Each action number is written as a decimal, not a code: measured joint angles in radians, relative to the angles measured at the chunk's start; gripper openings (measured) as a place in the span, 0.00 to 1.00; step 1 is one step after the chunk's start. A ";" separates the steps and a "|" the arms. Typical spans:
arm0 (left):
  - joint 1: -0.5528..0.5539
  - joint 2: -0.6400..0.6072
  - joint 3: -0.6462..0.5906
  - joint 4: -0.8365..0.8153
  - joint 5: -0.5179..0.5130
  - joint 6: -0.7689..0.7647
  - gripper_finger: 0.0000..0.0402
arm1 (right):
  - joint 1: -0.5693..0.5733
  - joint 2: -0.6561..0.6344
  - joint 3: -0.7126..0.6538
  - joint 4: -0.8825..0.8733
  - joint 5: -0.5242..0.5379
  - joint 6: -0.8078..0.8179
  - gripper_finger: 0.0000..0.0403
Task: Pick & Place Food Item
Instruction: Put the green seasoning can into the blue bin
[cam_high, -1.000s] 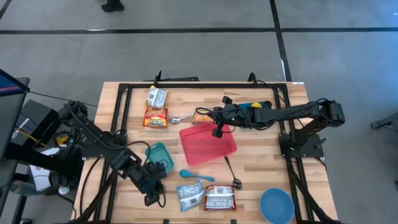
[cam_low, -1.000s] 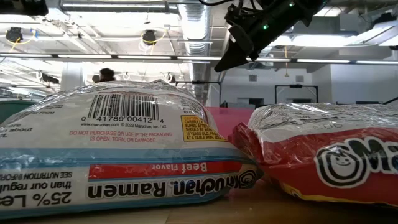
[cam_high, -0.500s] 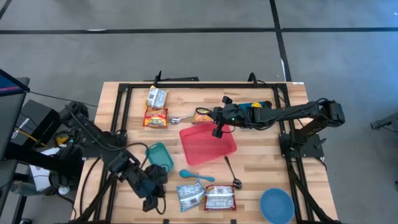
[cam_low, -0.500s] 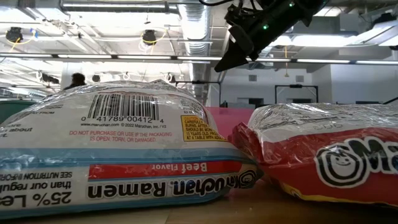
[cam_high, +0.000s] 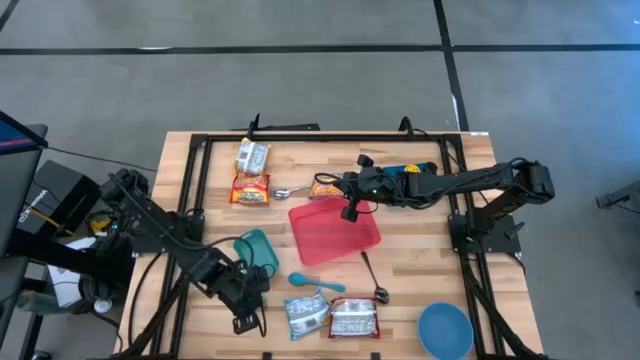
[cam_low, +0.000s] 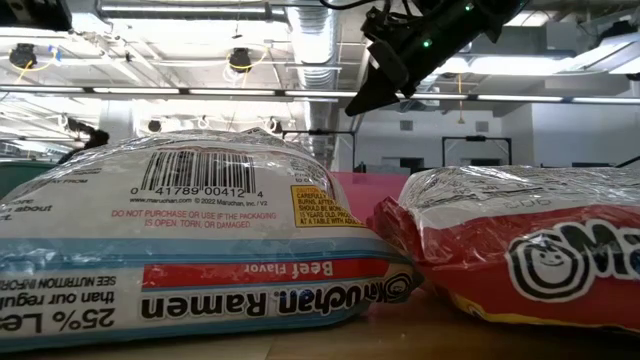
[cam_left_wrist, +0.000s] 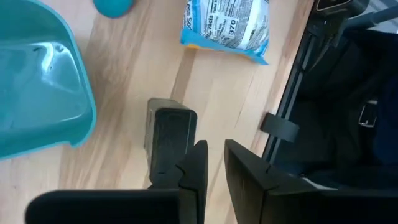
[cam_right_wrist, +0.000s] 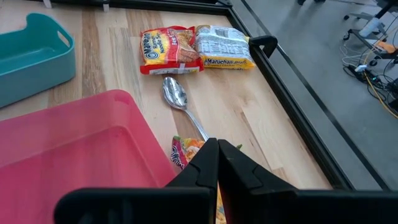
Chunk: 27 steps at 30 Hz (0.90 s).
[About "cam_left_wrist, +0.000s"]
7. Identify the blue plastic spoon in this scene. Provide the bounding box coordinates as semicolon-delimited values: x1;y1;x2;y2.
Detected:
93;0;136;19

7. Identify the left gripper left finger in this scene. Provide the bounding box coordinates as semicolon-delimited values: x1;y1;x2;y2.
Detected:
24;139;209;224

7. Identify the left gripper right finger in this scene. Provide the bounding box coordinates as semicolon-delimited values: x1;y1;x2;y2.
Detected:
224;139;398;224

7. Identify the black camera box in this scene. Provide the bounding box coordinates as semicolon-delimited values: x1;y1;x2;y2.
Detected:
143;97;198;185

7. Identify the teal plastic tray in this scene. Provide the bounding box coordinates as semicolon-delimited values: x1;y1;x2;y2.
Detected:
0;0;98;161

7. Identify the blue white ramen packet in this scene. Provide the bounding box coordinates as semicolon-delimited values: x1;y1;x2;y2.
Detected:
180;0;270;66

